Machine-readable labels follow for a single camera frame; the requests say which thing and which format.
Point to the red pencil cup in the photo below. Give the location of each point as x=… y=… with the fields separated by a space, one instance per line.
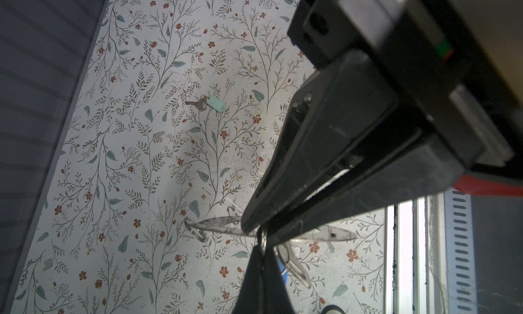
x=479 y=187

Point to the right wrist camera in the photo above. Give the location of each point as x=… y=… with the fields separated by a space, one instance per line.
x=496 y=28

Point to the blue key fob with keyring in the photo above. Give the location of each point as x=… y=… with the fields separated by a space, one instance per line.
x=284 y=271

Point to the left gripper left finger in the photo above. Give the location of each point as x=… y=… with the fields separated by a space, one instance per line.
x=250 y=297

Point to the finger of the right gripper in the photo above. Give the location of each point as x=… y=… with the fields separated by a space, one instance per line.
x=349 y=99
x=416 y=167

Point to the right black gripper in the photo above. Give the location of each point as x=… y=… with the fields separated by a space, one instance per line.
x=436 y=64

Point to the green-capped key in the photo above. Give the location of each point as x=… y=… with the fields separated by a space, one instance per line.
x=206 y=102

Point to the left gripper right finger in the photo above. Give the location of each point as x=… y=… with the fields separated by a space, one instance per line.
x=274 y=294

